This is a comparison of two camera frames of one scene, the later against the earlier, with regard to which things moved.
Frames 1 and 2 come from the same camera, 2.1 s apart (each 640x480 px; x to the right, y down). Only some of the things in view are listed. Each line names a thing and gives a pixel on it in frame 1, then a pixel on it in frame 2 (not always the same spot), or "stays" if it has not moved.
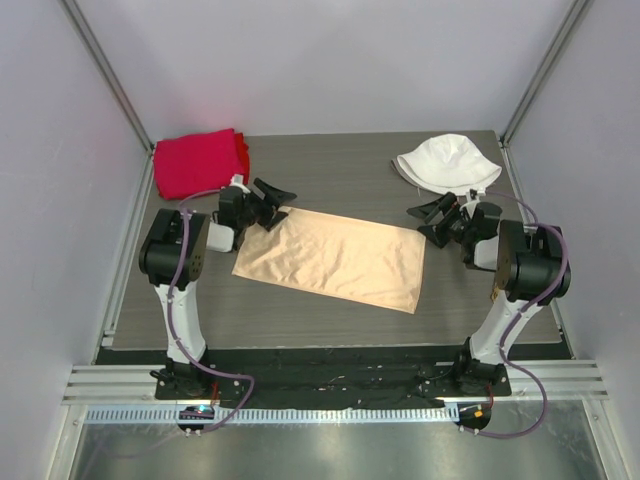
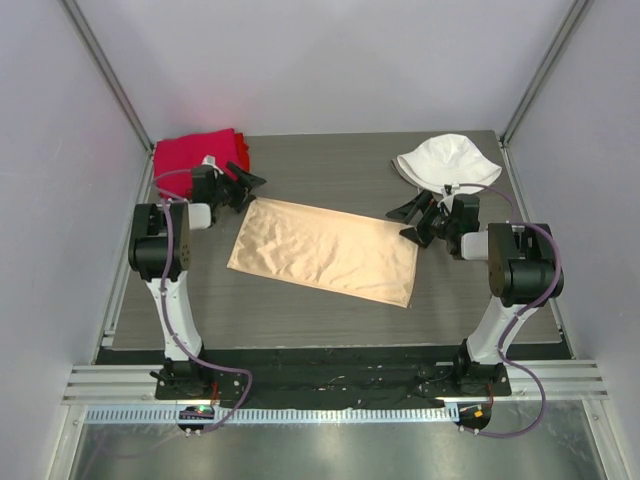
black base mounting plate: (330, 378) stays
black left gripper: (270, 222) to (242, 199)
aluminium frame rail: (132, 385) stays
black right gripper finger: (439, 234) to (414, 234)
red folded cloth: (200, 163) stays
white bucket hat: (446, 163) stays
